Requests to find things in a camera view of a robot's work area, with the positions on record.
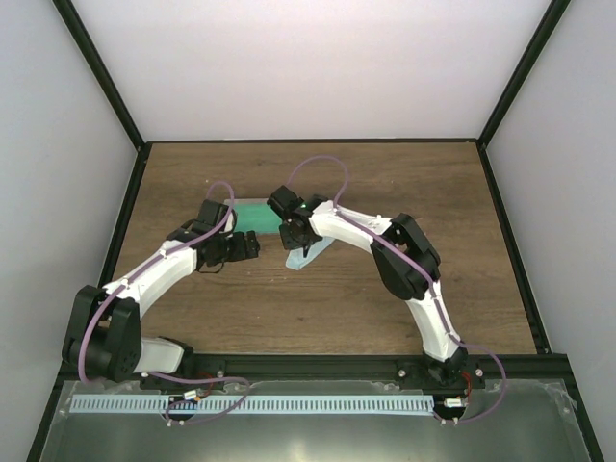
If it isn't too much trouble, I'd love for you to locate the light blue cleaning cloth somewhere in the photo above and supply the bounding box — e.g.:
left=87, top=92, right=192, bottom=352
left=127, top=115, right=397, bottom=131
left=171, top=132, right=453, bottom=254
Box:
left=286, top=237, right=334, bottom=270

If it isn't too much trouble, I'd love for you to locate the grey green glasses case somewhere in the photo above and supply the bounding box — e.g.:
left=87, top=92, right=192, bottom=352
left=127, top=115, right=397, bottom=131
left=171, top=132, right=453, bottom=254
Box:
left=234, top=198, right=281, bottom=235

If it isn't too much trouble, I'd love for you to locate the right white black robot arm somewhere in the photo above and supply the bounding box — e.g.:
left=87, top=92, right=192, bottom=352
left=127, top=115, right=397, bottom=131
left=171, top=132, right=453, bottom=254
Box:
left=267, top=186, right=468, bottom=388

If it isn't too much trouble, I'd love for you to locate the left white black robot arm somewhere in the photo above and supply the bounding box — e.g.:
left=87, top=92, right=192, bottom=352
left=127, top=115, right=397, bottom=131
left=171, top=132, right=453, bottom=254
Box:
left=62, top=199, right=260, bottom=389

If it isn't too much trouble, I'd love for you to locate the metal front plate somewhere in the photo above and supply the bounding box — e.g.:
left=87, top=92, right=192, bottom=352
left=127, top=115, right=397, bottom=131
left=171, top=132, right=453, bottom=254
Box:
left=40, top=380, right=591, bottom=461

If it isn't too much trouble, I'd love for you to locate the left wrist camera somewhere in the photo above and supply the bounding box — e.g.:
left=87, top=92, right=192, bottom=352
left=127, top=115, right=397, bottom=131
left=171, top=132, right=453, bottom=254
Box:
left=222, top=210, right=238, bottom=233

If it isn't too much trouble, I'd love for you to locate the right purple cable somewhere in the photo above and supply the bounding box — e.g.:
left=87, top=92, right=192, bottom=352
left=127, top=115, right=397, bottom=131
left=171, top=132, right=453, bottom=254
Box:
left=286, top=156, right=506, bottom=426

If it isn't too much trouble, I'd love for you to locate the purple cable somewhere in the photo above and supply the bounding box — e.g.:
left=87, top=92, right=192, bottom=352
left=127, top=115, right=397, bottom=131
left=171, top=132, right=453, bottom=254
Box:
left=286, top=156, right=506, bottom=426
left=78, top=180, right=251, bottom=426

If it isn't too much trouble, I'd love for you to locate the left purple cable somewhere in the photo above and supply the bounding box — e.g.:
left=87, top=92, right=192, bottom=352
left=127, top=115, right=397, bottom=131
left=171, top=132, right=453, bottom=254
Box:
left=78, top=180, right=251, bottom=426

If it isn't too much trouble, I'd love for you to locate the light blue slotted cable duct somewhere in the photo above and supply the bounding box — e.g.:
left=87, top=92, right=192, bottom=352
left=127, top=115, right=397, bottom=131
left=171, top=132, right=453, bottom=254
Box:
left=69, top=394, right=434, bottom=416

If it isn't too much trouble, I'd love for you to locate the black mounting rail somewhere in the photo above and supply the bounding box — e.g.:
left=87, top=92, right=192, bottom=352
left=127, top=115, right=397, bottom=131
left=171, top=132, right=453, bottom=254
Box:
left=139, top=352, right=570, bottom=391

